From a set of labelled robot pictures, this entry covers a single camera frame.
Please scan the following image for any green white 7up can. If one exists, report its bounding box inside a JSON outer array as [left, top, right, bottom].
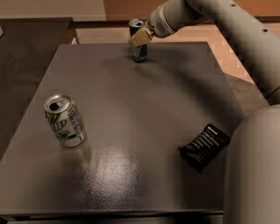
[[44, 94, 86, 147]]

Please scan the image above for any black snack packet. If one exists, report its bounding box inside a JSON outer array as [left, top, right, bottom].
[[178, 123, 231, 172]]

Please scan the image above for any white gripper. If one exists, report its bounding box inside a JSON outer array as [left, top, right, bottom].
[[129, 6, 175, 48]]

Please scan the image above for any blue silver redbull can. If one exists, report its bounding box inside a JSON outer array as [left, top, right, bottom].
[[129, 18, 147, 63]]

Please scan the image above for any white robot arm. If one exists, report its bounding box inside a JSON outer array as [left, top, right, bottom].
[[130, 0, 280, 224]]

